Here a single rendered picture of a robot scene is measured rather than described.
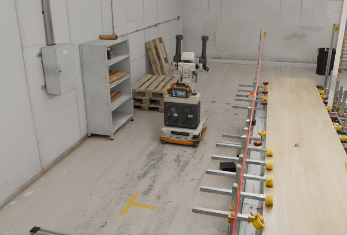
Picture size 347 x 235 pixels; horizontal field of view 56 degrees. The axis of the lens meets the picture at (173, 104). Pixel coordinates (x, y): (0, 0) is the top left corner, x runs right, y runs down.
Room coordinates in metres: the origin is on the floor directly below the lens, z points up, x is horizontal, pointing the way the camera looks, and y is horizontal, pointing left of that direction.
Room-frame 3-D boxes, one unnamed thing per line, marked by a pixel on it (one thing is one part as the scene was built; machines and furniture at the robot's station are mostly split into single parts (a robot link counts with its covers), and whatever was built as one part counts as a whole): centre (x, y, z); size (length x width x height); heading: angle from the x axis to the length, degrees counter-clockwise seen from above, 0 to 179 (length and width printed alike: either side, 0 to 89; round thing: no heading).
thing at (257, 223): (1.72, -0.54, 0.93); 0.09 x 0.08 x 0.09; 74
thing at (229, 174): (2.25, -0.50, 0.95); 0.50 x 0.04 x 0.04; 74
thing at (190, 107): (4.86, -0.14, 0.59); 0.55 x 0.34 x 0.83; 73
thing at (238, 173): (2.04, -0.46, 0.92); 0.04 x 0.04 x 0.48; 74
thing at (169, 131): (4.63, -0.10, 0.23); 0.41 x 0.02 x 0.08; 73
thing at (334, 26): (5.16, -2.51, 1.25); 0.15 x 0.08 x 1.10; 164
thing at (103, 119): (5.36, 1.09, 0.78); 0.90 x 0.45 x 1.55; 164
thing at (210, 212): (1.79, -0.30, 0.95); 0.36 x 0.03 x 0.03; 74
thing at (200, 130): (4.95, -0.17, 0.16); 0.67 x 0.64 x 0.25; 163
